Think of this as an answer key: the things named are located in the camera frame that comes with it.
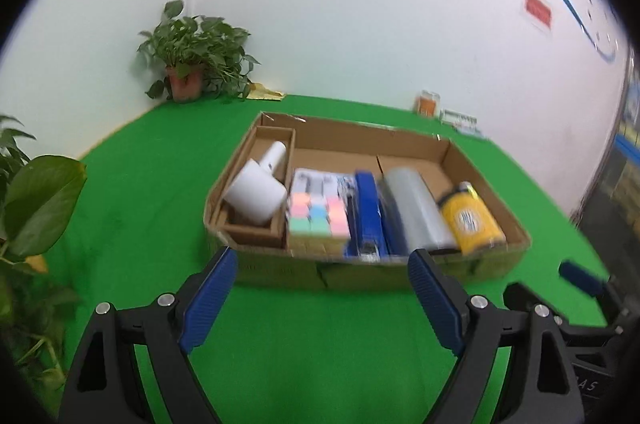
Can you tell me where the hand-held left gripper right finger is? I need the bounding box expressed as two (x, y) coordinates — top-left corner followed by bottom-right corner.
(407, 248), (586, 424)

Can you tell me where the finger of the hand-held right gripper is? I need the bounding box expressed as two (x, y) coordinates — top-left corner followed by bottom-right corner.
(558, 260), (626, 305)
(502, 283), (623, 350)

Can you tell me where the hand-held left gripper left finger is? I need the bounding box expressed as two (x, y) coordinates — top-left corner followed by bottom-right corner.
(59, 247), (239, 424)

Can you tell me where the long narrow cardboard box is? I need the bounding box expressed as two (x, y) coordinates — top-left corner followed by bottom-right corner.
(220, 127), (297, 250)

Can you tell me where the yellow label bottle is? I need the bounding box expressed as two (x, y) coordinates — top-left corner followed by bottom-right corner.
(437, 181), (507, 256)

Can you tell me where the large cardboard box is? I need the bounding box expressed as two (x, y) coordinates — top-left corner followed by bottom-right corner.
(202, 111), (532, 291)

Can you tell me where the silver steel tumbler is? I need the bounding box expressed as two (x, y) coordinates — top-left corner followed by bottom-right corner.
(377, 167), (460, 255)

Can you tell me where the blue stapler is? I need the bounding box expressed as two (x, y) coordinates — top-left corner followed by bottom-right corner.
(345, 171), (391, 261)

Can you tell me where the white handheld fan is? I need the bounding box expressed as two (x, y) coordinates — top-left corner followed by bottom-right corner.
(222, 141), (288, 225)

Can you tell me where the colourful printed box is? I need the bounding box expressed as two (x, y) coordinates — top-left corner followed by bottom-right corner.
(287, 168), (358, 257)

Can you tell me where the large leafy plant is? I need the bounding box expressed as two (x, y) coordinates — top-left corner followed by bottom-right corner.
(0, 114), (88, 385)

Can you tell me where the orange labelled jar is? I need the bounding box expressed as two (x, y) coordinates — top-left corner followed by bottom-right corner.
(413, 90), (442, 117)

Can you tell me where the yellow crumpled paper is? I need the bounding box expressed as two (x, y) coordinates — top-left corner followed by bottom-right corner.
(247, 84), (287, 101)

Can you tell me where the small potted plant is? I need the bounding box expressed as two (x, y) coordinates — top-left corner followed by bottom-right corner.
(136, 0), (261, 104)

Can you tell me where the red wall notice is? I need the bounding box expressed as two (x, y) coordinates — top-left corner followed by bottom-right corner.
(524, 0), (553, 30)

